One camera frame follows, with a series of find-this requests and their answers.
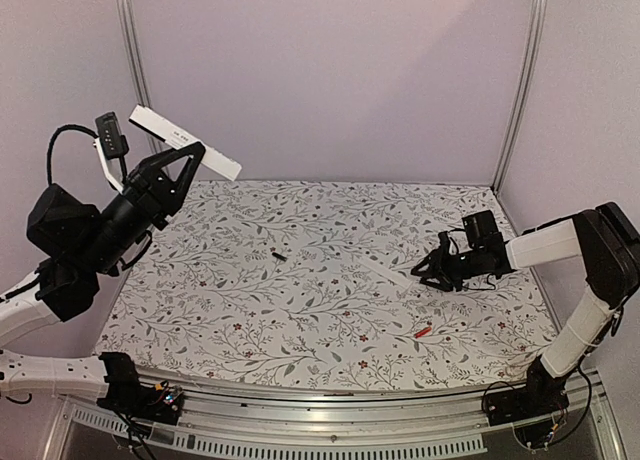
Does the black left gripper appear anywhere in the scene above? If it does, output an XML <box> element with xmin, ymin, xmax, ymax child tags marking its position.
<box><xmin>75</xmin><ymin>138</ymin><xmax>204</xmax><ymax>273</ymax></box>

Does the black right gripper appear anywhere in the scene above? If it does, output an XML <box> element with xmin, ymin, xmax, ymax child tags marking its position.
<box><xmin>412</xmin><ymin>244</ymin><xmax>485</xmax><ymax>292</ymax></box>

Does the white battery cover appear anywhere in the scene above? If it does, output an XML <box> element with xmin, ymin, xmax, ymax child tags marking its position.
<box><xmin>359</xmin><ymin>258</ymin><xmax>412</xmax><ymax>290</ymax></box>

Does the red battery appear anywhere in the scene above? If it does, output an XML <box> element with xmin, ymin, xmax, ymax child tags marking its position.
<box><xmin>414</xmin><ymin>325</ymin><xmax>432</xmax><ymax>339</ymax></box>

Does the white remote control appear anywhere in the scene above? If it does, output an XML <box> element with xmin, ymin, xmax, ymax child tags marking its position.
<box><xmin>129</xmin><ymin>105</ymin><xmax>242</xmax><ymax>181</ymax></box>

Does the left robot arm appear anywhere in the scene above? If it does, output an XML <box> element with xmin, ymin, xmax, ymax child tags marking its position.
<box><xmin>1</xmin><ymin>143</ymin><xmax>205</xmax><ymax>414</ymax></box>

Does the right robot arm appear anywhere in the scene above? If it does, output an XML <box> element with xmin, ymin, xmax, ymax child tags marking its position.
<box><xmin>411</xmin><ymin>202</ymin><xmax>639</xmax><ymax>416</ymax></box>

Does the floral patterned table mat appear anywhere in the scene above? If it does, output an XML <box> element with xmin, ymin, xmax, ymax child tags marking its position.
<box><xmin>96</xmin><ymin>181</ymin><xmax>556</xmax><ymax>391</ymax></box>

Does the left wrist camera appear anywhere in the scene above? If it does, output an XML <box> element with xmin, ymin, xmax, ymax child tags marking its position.
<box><xmin>92</xmin><ymin>111</ymin><xmax>132</xmax><ymax>191</ymax></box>

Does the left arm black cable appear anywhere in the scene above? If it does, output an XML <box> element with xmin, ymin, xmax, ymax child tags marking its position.
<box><xmin>45</xmin><ymin>123</ymin><xmax>99</xmax><ymax>186</ymax></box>

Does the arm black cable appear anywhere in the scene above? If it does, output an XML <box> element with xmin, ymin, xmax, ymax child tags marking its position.
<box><xmin>45</xmin><ymin>123</ymin><xmax>99</xmax><ymax>186</ymax></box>
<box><xmin>579</xmin><ymin>299</ymin><xmax>626</xmax><ymax>361</ymax></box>

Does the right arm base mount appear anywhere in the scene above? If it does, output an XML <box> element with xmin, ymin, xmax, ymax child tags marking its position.
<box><xmin>481</xmin><ymin>358</ymin><xmax>570</xmax><ymax>450</ymax></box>

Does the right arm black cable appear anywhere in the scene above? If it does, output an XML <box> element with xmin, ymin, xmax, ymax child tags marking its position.
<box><xmin>579</xmin><ymin>299</ymin><xmax>626</xmax><ymax>361</ymax></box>

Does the left aluminium post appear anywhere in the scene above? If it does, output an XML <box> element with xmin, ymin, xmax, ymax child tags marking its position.
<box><xmin>112</xmin><ymin>0</ymin><xmax>154</xmax><ymax>111</ymax></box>

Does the aluminium post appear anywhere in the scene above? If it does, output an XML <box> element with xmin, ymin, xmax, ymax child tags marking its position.
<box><xmin>491</xmin><ymin>0</ymin><xmax>548</xmax><ymax>197</ymax></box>
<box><xmin>112</xmin><ymin>0</ymin><xmax>154</xmax><ymax>111</ymax></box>

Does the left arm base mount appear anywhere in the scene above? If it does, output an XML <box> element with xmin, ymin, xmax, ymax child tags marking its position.
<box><xmin>96</xmin><ymin>352</ymin><xmax>185</xmax><ymax>426</ymax></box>

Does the aluminium front rail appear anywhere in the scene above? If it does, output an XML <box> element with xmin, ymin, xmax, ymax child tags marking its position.
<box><xmin>43</xmin><ymin>369</ymin><xmax>629</xmax><ymax>459</ymax></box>

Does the right aluminium post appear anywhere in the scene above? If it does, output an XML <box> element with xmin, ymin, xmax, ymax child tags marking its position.
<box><xmin>491</xmin><ymin>0</ymin><xmax>548</xmax><ymax>197</ymax></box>

